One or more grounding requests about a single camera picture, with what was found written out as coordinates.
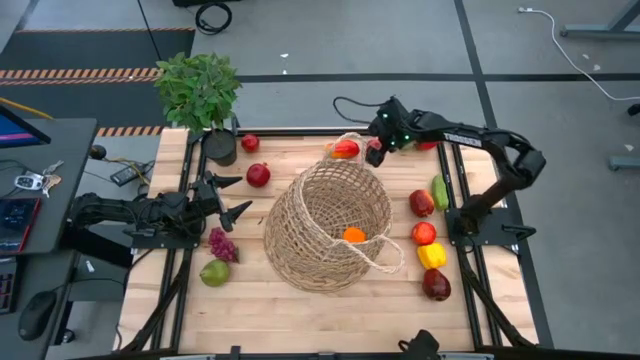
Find red orange mango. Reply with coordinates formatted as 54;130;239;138
324;139;361;160

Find black computer mouse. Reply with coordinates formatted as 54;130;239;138
17;290;58;342

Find green potted plant black pot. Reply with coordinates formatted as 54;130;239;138
153;51;243;168

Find black lumpy object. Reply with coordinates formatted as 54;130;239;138
398;329;441;360

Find grey metal stand foot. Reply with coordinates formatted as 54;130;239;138
608;154;640;172
558;0;640;41

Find woven straw basket with handles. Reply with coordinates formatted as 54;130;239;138
263;131;406;294

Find orange citrus fruit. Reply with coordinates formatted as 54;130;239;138
342;226;368;245

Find bunch of keys with fob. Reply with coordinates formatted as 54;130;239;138
13;159;65;199

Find black aluminium rig frame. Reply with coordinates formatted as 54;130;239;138
114;117;556;360

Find black power adapter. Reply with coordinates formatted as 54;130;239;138
109;162;146;188

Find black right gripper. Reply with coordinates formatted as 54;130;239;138
364;95;426;169

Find tablet in red case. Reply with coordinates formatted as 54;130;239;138
0;196;42;255

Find white power cable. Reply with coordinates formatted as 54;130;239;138
517;5;640;102

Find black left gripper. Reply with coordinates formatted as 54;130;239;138
189;170;254;233

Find dark computer monitor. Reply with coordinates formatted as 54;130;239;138
0;103;52;150

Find green cucumber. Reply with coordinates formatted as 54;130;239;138
431;173;450;212

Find yellow bell pepper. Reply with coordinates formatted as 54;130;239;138
416;242;448;271

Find yellow cable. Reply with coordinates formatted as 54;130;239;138
0;96;54;121

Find green pear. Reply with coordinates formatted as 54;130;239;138
199;258;232;289

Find red pomegranate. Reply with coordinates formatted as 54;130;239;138
245;162;272;189

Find red streaked apple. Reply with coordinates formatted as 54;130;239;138
411;221;438;247

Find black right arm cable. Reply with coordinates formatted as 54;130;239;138
332;95;389;125

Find black office desk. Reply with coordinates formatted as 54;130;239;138
0;117;100;360

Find dark red green apple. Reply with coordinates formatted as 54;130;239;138
408;189;436;219

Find black keyboard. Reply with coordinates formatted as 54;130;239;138
0;259;19;316

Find purple grape bunch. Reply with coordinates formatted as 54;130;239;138
207;226;240;264

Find dark red pear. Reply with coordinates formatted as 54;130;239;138
421;268;452;303

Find black hazard-striped floor mat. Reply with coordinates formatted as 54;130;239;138
0;27;197;139

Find coiled black cable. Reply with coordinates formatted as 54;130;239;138
193;1;234;36

